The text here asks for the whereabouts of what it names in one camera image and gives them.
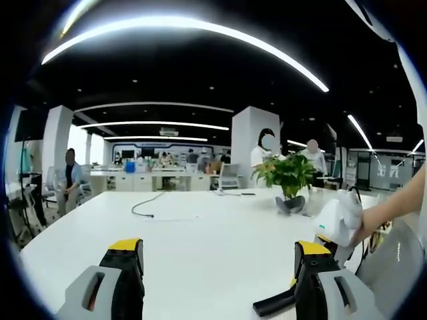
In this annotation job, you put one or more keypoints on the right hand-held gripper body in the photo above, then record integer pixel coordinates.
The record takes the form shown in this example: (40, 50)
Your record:
(337, 220)

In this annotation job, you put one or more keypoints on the black stand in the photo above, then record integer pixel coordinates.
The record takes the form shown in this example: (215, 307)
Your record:
(33, 200)

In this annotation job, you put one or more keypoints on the white mesh basket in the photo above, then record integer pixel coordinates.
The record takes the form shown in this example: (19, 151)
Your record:
(397, 273)

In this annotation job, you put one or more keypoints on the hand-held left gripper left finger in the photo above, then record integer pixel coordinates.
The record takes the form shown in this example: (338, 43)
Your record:
(123, 273)

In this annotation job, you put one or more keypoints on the white office chair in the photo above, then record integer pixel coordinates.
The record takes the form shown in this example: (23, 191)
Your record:
(230, 176)

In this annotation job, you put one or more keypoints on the long ceiling light strip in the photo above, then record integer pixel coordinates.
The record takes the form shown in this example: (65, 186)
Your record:
(200, 25)

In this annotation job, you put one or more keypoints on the black wall screen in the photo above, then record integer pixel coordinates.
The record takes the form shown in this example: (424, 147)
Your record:
(28, 125)

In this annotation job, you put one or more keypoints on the dark curved headset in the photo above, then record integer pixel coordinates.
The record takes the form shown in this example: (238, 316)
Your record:
(292, 204)

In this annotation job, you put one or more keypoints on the black remote control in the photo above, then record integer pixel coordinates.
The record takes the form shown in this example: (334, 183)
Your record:
(270, 304)

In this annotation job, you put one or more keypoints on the blue bucket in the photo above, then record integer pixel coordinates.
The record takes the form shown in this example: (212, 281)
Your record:
(130, 166)

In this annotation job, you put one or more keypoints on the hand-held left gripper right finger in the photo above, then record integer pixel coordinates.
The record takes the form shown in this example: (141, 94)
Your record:
(313, 276)

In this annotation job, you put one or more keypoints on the white desk row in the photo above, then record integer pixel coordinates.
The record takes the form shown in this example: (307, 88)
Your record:
(143, 181)

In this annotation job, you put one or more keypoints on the green potted plant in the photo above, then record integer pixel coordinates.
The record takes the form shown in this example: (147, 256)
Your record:
(287, 173)

